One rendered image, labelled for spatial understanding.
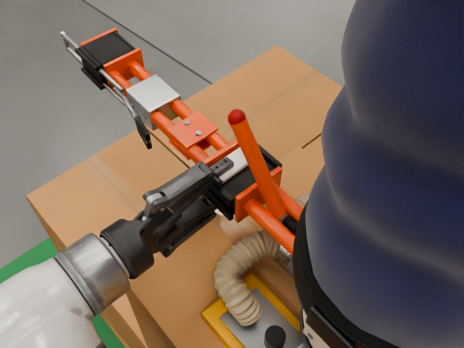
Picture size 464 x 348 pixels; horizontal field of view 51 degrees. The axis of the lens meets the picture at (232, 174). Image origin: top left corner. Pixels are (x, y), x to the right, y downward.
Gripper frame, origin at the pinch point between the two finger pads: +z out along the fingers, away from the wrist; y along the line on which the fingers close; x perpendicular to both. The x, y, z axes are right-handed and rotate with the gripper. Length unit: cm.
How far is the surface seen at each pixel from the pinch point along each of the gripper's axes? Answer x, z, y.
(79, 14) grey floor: -209, 71, 108
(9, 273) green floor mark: -83, -35, 108
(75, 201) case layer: -53, -10, 54
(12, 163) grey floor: -131, -10, 108
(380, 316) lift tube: 29.0, -10.7, -18.6
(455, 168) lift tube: 28.1, -10.2, -35.7
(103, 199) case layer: -48, -4, 54
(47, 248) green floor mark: -83, -19, 108
